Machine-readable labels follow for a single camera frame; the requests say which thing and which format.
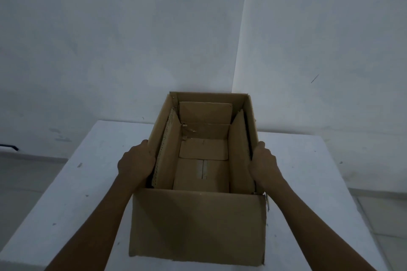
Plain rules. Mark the person's left hand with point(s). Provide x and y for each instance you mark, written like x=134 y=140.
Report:
x=135 y=163

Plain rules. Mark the person's right hand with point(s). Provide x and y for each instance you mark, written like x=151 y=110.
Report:
x=264 y=167

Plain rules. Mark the person's left thumb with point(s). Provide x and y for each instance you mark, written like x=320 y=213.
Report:
x=142 y=145

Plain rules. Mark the person's right thumb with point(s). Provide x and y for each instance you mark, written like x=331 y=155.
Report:
x=260 y=147

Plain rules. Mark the brown cardboard box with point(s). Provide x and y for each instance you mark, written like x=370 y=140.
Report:
x=200 y=185

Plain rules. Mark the person's right forearm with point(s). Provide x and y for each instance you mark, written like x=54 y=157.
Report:
x=313 y=232

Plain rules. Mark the person's left forearm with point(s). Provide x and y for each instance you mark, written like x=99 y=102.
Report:
x=95 y=226

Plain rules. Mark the white table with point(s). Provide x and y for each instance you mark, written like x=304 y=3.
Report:
x=63 y=210

